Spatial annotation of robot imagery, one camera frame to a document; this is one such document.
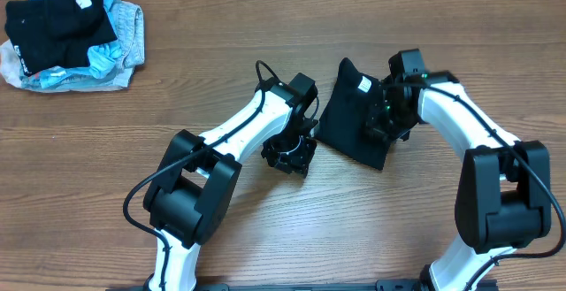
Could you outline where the black t-shirt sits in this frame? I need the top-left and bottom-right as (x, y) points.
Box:
(314, 57), (391, 171)

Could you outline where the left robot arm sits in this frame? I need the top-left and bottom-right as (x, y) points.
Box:
(143, 82), (319, 290)

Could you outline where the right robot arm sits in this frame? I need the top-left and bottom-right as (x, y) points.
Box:
(378, 72), (564, 290)

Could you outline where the grey patterned folded garment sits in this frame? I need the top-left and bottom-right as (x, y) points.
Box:
(110, 1), (145, 69)

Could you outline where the light blue folded garment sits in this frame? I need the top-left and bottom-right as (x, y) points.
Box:
(31, 0), (123, 89)

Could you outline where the folded black garment on pile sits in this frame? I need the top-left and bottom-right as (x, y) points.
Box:
(4, 0), (117, 76)

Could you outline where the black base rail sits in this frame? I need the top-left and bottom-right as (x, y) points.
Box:
(105, 278), (501, 291)

